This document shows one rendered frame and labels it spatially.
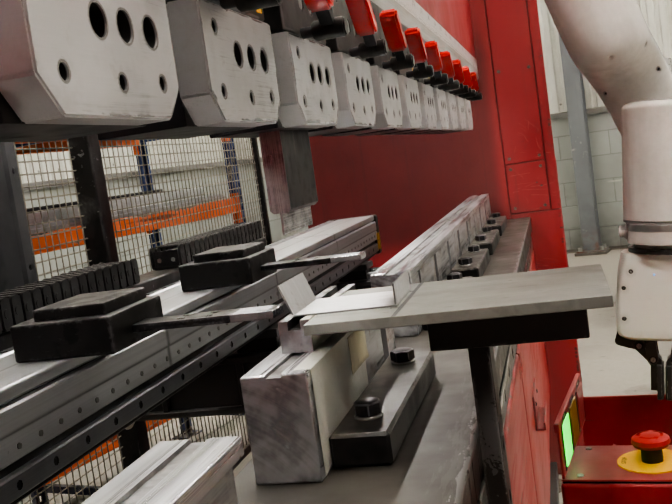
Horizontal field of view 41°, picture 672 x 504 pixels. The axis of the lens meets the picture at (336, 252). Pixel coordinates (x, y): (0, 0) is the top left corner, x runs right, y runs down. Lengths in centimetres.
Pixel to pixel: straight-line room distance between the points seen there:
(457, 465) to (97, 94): 46
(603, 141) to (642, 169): 751
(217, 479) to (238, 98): 25
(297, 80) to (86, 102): 37
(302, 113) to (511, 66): 225
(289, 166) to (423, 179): 220
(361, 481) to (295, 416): 8
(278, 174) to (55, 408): 30
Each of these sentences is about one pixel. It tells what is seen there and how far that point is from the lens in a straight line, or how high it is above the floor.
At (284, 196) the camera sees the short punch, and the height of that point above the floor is 111.
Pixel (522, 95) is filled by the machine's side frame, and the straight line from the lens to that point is 300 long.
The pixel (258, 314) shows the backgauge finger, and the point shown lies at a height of 100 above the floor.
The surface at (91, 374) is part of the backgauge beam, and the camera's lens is 96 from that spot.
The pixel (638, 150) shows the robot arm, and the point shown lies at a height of 110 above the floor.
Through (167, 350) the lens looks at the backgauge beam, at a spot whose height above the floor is 94.
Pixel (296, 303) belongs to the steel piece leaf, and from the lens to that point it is 87.
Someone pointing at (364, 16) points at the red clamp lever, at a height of 128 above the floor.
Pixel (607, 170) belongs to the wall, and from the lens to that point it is 854.
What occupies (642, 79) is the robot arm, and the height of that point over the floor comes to 118.
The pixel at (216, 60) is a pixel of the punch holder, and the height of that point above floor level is 121.
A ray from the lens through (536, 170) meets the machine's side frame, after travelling 299.
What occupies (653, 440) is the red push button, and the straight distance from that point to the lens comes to 101.
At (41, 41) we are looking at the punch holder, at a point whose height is 120.
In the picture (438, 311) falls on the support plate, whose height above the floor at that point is 100.
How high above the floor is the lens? 114
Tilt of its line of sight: 6 degrees down
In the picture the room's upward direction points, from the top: 8 degrees counter-clockwise
